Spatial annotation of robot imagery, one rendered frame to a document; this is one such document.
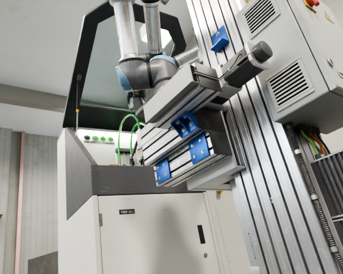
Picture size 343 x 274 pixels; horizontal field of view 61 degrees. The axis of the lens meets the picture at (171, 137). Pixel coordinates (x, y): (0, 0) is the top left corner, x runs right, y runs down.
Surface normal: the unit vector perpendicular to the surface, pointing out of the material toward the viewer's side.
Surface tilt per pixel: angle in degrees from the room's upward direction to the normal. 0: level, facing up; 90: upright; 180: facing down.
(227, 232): 90
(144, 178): 90
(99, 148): 90
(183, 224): 90
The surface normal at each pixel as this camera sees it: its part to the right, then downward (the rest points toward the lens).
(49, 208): 0.57, -0.43
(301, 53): -0.80, -0.11
